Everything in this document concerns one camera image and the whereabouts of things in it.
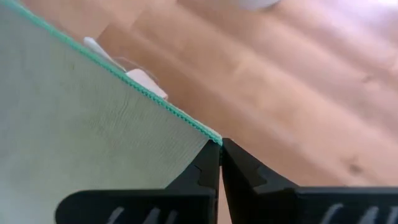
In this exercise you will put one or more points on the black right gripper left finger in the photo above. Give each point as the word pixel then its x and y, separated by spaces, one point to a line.
pixel 174 205

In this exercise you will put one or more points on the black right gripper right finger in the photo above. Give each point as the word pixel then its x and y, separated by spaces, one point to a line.
pixel 280 205

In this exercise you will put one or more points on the light green microfiber towel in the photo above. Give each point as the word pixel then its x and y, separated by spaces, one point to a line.
pixel 62 124

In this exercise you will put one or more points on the white round plant pot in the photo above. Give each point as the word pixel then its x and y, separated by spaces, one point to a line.
pixel 258 3

